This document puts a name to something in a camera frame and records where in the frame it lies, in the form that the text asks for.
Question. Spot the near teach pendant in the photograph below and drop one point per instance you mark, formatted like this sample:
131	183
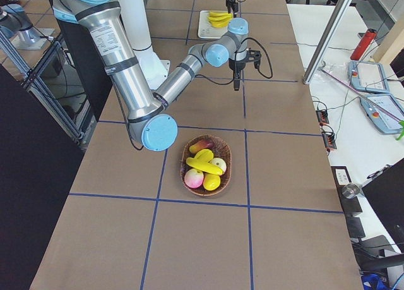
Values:
385	112

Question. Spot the dark red mango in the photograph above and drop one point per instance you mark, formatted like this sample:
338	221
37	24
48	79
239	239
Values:
200	145

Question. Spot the far teach pendant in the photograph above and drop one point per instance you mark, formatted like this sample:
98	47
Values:
368	77

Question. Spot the red bottle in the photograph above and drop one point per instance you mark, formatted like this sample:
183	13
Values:
365	41

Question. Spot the aluminium frame post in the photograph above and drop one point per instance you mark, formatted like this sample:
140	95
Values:
329	31

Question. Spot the pale yellow apple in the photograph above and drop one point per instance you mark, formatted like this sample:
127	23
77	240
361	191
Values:
219	163

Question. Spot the metal cup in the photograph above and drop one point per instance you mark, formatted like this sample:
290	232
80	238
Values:
351	190

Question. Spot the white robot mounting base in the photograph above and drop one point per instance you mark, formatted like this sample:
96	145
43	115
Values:
154	69

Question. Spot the white bear print tray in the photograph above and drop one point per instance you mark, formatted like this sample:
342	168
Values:
205	30

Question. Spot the yellow star fruit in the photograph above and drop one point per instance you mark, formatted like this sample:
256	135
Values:
205	155

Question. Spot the brown wicker basket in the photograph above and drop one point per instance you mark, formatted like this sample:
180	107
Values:
220	150

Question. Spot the yellow lemon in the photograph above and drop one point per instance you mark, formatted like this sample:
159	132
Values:
211	182

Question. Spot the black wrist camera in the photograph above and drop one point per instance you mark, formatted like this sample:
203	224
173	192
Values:
254	56

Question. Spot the yellow banana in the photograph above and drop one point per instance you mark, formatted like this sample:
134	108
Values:
219	18

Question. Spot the pink peach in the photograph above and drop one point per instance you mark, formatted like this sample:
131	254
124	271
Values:
194	178

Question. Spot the teach pendant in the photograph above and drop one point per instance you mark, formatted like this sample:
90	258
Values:
385	112
368	77

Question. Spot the metal rod with green tip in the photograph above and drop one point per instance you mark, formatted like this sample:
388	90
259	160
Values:
348	85

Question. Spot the yellow banana basket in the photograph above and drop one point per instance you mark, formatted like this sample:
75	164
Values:
219	23
204	166

